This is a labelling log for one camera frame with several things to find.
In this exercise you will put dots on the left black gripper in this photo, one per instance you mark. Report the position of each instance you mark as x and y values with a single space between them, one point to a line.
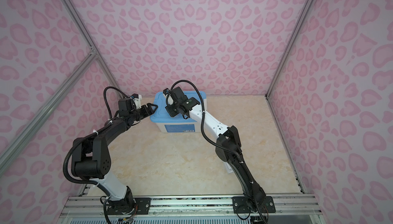
150 112

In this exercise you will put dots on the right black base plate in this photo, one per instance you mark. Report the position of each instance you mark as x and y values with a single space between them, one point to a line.
245 205

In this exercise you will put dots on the white test tube rack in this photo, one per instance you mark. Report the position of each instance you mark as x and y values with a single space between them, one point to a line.
228 168

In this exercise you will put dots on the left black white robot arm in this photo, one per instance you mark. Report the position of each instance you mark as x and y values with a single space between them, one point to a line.
90 157

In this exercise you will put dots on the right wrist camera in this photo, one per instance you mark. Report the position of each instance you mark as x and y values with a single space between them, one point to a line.
166 92

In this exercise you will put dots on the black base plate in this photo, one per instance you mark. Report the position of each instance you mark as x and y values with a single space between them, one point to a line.
245 205
138 206

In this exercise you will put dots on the aluminium mounting rail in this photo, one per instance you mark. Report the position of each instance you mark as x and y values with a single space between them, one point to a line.
291 208

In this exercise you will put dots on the white plastic storage bin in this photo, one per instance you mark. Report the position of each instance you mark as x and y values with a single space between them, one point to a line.
179 127

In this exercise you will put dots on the blue plastic bin lid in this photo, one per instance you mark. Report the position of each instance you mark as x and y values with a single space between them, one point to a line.
162 116

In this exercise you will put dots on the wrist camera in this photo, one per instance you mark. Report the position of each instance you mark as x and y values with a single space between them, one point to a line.
137 100
166 92

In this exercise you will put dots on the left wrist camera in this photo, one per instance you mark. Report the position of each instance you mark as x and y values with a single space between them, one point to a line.
137 100

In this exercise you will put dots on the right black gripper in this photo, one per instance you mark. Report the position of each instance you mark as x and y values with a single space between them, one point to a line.
170 110

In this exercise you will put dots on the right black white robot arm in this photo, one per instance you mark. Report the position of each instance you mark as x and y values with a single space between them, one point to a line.
225 139

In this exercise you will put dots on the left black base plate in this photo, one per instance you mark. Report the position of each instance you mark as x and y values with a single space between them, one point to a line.
138 206

